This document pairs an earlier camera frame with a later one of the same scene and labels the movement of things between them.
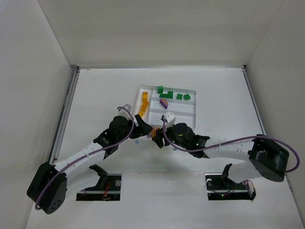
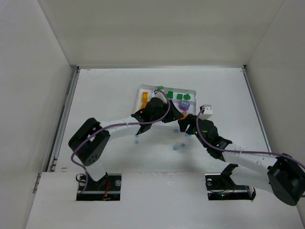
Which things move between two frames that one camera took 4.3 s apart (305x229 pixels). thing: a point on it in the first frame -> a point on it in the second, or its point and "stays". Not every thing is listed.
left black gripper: [138, 126] -> [172, 114]
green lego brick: [187, 97] stays
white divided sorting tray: [181, 102] stays
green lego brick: [179, 96] stays
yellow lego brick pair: [144, 106] stays
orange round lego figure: [154, 131] -> [185, 116]
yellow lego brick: [145, 95] stays
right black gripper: [163, 137] -> [191, 123]
